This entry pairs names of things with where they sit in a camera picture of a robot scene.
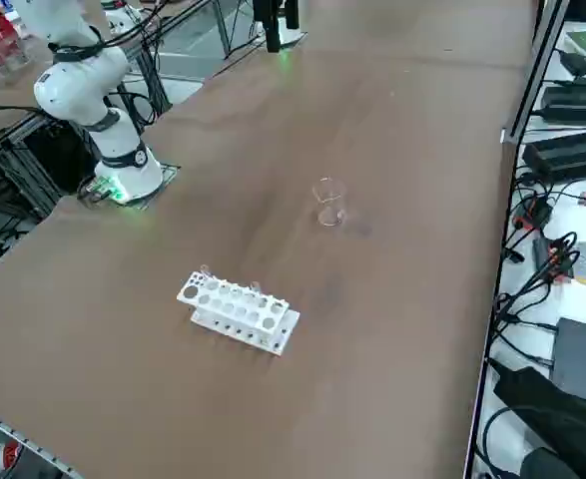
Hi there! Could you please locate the black block with orange plugs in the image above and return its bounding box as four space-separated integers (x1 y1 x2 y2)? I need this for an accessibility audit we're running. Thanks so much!
531 234 576 283

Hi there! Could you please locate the black device with red plugs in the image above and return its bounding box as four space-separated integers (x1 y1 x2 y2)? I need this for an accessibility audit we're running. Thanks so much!
511 197 553 231

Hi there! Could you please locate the long black power supply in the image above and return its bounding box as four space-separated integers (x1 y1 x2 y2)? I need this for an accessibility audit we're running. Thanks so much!
539 77 586 126
521 127 586 184

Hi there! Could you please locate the white test tube rack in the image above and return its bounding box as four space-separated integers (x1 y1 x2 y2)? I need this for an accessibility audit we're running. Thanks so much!
175 266 301 356

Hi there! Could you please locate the red white spool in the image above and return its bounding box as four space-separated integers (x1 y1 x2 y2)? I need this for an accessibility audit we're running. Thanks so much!
0 441 24 473

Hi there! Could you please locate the grey metal table frame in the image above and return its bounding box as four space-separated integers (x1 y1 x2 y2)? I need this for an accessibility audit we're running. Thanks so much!
212 0 267 59

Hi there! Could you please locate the clear glass beaker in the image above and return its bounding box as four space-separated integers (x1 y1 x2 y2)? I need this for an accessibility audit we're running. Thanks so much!
310 175 349 229

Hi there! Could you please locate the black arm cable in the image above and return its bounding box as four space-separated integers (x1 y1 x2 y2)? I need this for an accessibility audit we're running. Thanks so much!
47 0 209 64

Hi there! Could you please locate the black metal frame stand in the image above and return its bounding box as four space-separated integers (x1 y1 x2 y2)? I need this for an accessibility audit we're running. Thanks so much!
0 109 102 221

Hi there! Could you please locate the dark grey flat box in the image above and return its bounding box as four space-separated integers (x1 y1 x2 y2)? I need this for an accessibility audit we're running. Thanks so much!
551 316 586 405

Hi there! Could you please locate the aluminium rail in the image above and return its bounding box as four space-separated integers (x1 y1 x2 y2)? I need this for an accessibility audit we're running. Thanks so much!
0 403 82 479

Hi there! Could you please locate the black power adapter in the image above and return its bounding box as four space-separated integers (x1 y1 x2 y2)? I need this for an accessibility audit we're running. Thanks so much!
556 48 586 79

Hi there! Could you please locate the aluminium camera mount post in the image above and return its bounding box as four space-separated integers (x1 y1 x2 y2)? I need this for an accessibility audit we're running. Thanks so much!
500 0 571 146

